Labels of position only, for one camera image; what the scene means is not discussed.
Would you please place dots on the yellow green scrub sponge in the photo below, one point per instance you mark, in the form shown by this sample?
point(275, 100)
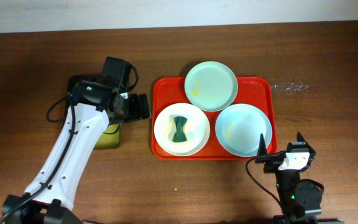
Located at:
point(176, 129)

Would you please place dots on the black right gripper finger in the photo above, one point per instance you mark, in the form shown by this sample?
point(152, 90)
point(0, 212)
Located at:
point(299, 137)
point(262, 150)

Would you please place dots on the white plate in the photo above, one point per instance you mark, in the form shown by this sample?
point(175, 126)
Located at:
point(197, 129)

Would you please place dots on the red plastic tray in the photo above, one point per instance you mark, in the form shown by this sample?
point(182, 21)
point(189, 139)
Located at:
point(254, 91)

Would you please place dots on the light blue plate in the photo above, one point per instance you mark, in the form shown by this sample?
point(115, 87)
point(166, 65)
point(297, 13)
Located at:
point(239, 128)

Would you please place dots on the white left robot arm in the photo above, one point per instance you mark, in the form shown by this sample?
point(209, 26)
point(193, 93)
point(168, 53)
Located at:
point(92, 107)

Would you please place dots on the pale green plate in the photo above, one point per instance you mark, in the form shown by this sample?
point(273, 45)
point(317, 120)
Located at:
point(211, 86)

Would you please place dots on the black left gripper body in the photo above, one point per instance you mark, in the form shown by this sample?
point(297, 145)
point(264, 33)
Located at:
point(142, 107)

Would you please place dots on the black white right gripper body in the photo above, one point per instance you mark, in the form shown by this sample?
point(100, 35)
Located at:
point(270, 168)

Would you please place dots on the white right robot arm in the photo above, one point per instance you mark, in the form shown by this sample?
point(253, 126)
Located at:
point(299, 199)

